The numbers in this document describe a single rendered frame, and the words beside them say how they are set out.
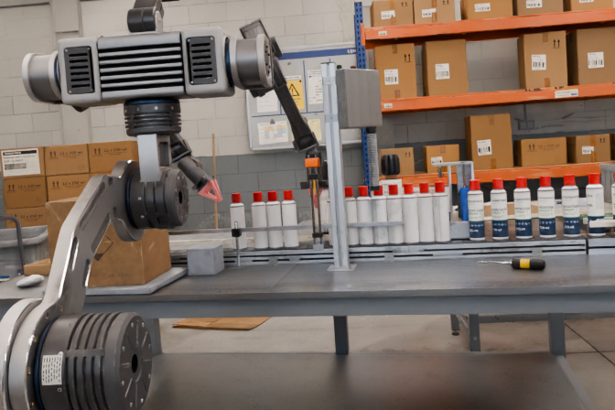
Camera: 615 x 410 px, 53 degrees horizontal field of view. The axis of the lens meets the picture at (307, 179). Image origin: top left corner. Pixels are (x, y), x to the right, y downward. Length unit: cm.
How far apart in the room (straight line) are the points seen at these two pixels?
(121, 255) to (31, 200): 367
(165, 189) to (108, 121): 550
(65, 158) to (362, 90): 380
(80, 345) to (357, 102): 123
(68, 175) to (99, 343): 446
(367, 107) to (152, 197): 85
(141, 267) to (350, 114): 80
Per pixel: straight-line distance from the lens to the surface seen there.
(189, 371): 310
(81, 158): 546
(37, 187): 559
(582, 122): 692
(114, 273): 200
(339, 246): 203
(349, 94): 199
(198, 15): 681
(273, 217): 220
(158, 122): 150
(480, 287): 173
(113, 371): 108
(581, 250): 217
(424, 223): 214
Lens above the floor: 123
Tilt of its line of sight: 3 degrees down
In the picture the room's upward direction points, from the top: 4 degrees counter-clockwise
